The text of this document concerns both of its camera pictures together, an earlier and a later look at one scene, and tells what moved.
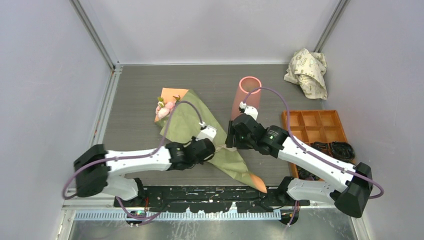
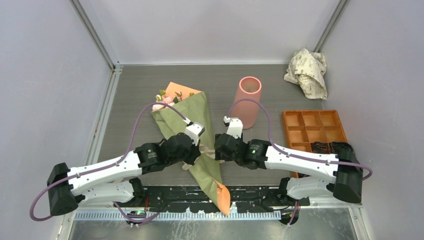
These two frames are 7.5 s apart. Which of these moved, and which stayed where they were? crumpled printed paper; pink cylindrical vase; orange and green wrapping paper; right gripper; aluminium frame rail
Moved: right gripper; orange and green wrapping paper
Stayed: aluminium frame rail; crumpled printed paper; pink cylindrical vase
